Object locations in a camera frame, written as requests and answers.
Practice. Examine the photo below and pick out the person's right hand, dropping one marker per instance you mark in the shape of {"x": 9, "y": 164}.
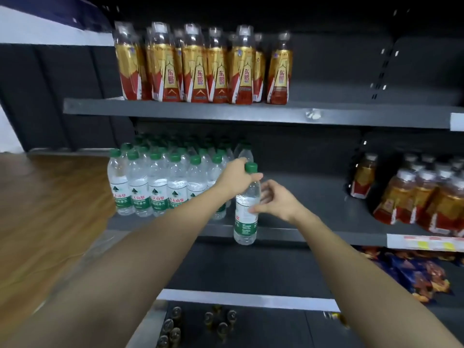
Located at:
{"x": 284, "y": 204}

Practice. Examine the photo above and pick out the person's left hand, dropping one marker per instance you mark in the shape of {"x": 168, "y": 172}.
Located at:
{"x": 235, "y": 177}

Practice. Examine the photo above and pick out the dark grey metal shelf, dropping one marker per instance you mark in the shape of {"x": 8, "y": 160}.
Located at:
{"x": 308, "y": 192}

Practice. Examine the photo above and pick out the water bottle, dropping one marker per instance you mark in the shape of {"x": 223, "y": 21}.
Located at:
{"x": 245, "y": 228}

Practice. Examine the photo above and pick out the row of shelved water bottles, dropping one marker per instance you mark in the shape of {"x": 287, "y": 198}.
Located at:
{"x": 137, "y": 192}

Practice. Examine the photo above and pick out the person's right forearm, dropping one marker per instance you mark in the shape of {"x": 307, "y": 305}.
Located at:
{"x": 373, "y": 293}

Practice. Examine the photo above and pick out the person's left forearm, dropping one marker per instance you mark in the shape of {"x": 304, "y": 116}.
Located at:
{"x": 108, "y": 286}

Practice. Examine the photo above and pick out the row of gold red drink bottles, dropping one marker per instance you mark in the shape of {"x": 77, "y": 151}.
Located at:
{"x": 199, "y": 76}

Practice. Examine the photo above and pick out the scattered gold drink cans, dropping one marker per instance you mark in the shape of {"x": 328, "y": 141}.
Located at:
{"x": 337, "y": 317}

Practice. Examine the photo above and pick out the group of red gold bottles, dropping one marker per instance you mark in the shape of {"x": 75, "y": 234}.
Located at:
{"x": 417, "y": 202}

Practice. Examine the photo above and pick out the group of small gold cans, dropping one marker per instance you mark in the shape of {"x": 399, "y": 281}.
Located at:
{"x": 208, "y": 318}

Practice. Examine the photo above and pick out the pile of blue orange snack packets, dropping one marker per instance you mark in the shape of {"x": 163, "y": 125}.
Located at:
{"x": 417, "y": 275}

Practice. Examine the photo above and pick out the dark grey partition panels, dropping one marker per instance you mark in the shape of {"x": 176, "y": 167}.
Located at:
{"x": 54, "y": 97}

